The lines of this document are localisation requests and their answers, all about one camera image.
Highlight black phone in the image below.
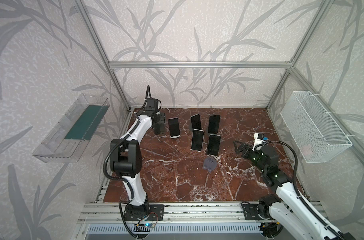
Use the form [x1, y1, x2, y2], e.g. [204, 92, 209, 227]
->
[206, 135, 221, 156]
[190, 114, 202, 130]
[208, 115, 221, 134]

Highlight grey purple phone stand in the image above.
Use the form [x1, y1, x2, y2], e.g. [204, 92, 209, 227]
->
[202, 156, 217, 173]

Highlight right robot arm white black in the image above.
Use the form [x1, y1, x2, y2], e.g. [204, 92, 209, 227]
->
[233, 139, 354, 240]

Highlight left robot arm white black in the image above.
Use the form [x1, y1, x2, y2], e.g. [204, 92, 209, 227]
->
[103, 86, 166, 209]

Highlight phone with white edge far-left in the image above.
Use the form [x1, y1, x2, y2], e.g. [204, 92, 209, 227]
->
[168, 118, 181, 139]

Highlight green mat in tray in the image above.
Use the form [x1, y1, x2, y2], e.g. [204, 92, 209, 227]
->
[65, 105, 109, 141]

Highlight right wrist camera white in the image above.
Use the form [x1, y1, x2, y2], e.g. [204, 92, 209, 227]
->
[252, 133, 269, 151]

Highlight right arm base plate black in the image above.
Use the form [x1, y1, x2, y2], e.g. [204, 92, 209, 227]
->
[241, 202, 271, 220]

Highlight white wire mesh basket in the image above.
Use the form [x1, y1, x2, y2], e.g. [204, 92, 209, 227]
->
[280, 91, 353, 164]

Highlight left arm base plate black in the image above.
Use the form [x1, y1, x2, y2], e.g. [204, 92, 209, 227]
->
[124, 204, 165, 221]

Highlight clear acrylic wall tray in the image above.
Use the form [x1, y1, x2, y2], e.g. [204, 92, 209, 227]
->
[32, 94, 110, 163]

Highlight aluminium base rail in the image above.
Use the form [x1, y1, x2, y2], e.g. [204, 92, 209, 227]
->
[76, 201, 329, 224]

